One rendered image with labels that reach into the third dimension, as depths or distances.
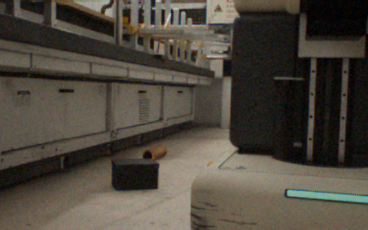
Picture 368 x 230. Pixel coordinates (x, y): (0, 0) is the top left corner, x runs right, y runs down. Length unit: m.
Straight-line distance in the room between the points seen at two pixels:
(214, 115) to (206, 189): 4.71
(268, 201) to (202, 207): 0.15
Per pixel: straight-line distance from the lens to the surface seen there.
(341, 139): 1.27
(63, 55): 2.09
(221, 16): 5.62
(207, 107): 5.73
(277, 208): 1.01
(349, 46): 1.23
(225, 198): 1.02
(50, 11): 1.98
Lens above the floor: 0.46
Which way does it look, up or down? 3 degrees down
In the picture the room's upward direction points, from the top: 2 degrees clockwise
